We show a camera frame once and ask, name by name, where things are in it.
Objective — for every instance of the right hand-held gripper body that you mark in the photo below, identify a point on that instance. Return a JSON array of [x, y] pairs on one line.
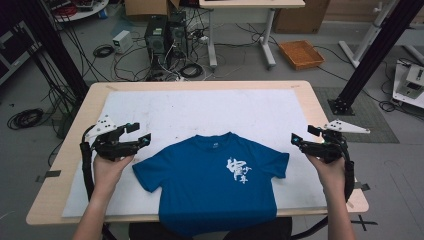
[[331, 143]]

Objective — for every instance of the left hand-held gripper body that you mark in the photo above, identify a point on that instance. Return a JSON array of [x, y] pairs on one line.
[[108, 146]]

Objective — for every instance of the blue printed t-shirt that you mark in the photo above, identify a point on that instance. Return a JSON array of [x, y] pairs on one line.
[[213, 193]]

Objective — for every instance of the person's left hand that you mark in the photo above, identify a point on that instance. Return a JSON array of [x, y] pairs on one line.
[[108, 175]]

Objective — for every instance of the person's right hand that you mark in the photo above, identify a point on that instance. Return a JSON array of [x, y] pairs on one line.
[[328, 176]]

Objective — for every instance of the light wooden table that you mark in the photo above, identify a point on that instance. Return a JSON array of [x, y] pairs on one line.
[[80, 110]]

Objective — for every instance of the grey floor mat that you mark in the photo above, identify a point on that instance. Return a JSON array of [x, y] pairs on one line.
[[370, 116]]

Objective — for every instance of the grey tape strip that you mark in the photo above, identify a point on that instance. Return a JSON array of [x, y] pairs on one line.
[[362, 186], [50, 174]]

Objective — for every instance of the white power strip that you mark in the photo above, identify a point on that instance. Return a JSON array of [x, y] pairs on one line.
[[180, 78]]

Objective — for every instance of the white table mat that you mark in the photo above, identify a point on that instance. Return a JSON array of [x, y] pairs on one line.
[[206, 110]]

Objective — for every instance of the orange woven basket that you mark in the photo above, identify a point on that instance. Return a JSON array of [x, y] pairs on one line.
[[300, 54]]

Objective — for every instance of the black tape cross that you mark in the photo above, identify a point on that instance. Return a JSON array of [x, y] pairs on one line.
[[363, 222]]

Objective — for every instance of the white power supply box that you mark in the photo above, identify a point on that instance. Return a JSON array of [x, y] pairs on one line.
[[122, 41]]

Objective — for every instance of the black table leg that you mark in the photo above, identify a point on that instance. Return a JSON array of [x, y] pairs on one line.
[[109, 232]]

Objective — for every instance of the black computer tower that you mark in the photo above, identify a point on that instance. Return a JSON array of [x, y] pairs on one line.
[[155, 40], [177, 33]]

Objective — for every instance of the white machine on plate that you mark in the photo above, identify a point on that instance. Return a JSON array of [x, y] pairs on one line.
[[411, 83]]

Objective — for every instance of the black metal stand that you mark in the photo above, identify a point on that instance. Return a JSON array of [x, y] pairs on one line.
[[376, 50], [55, 50]]

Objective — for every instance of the large cardboard box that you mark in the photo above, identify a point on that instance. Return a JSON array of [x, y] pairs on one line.
[[300, 16]]

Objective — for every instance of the open cardboard box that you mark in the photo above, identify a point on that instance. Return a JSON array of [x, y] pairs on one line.
[[146, 7]]

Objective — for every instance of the round white table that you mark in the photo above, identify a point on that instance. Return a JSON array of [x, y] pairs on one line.
[[80, 11]]

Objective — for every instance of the black equipment rack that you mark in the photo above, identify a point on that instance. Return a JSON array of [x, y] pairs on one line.
[[15, 53]]

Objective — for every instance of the white desk with beige top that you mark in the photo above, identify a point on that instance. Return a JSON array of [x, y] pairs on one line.
[[253, 3]]

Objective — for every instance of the white metal frame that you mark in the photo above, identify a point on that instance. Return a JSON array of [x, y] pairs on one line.
[[365, 40]]

